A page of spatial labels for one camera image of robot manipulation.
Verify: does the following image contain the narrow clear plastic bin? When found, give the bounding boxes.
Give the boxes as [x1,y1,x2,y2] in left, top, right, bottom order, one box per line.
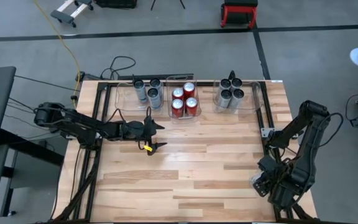
[165,73,203,124]

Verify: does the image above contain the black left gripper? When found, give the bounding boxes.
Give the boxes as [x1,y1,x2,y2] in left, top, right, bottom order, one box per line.
[121,116,168,156]

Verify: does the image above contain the grey wheeled dolly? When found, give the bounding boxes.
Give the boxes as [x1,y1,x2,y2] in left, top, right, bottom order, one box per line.
[50,0,94,28]

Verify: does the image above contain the long thin black cable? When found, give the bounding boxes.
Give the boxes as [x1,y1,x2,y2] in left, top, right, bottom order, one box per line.
[14,74,80,93]

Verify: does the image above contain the black power strip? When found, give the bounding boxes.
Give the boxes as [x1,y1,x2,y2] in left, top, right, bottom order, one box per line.
[116,73,195,81]

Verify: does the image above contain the black tripod legs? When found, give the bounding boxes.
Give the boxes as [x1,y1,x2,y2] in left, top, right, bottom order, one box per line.
[150,0,186,11]

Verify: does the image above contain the black curved floor cable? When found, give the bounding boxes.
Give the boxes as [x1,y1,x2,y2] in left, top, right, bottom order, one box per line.
[344,93,358,127]

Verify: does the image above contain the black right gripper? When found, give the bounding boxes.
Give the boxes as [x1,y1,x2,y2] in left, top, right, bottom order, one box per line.
[252,155,295,209]

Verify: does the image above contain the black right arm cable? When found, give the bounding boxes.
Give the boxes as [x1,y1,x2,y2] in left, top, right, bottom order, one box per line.
[318,112,344,147]

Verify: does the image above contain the black looped floor cable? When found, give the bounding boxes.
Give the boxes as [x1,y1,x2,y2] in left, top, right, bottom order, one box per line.
[99,55,136,80]

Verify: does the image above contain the red and black stool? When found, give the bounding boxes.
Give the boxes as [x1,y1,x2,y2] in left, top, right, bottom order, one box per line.
[220,0,259,29]

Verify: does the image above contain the wide clear plastic bin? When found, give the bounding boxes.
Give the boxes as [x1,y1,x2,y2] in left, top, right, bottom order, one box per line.
[213,80,265,113]
[112,81,164,116]

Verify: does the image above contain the red Darth Vader soda can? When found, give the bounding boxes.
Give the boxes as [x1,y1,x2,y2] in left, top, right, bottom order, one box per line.
[185,96,199,116]
[172,88,185,101]
[183,82,196,99]
[170,98,185,118]

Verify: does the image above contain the yellow floor cable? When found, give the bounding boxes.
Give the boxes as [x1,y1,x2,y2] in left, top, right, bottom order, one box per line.
[32,0,82,110]

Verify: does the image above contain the black case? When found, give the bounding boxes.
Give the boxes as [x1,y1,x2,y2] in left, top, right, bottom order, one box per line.
[95,0,138,9]

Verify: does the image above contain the black aluminium table frame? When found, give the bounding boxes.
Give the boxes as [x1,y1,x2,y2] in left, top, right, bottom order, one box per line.
[53,80,321,224]

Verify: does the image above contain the black desk leg beam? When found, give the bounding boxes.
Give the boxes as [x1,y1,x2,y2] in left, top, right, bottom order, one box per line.
[0,128,65,167]

